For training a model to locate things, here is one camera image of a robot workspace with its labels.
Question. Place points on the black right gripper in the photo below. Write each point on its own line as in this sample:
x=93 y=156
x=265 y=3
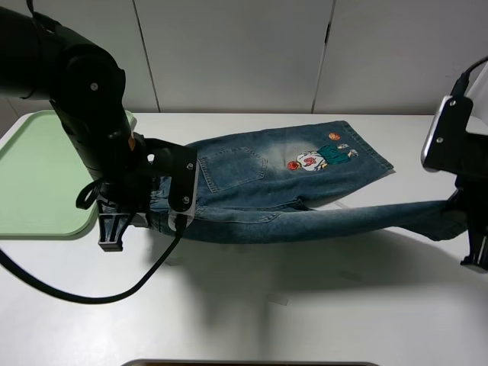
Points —
x=468 y=205

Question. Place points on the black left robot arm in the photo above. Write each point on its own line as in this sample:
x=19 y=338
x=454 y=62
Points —
x=42 y=59

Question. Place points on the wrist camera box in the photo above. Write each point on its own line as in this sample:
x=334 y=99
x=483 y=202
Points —
x=448 y=147
x=184 y=177

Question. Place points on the green plastic tray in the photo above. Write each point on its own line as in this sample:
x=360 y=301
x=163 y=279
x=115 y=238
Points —
x=41 y=176

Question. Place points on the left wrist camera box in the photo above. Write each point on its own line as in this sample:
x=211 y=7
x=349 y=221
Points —
x=184 y=177

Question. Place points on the blue denim children's shorts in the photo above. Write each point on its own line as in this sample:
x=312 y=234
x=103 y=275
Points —
x=258 y=187

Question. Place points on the clear tape piece bottom centre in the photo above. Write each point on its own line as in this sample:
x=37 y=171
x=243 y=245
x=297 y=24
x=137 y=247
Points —
x=278 y=300

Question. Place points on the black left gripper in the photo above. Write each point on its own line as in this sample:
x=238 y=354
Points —
x=127 y=200

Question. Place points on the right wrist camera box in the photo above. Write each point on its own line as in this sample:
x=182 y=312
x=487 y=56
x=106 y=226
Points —
x=448 y=147

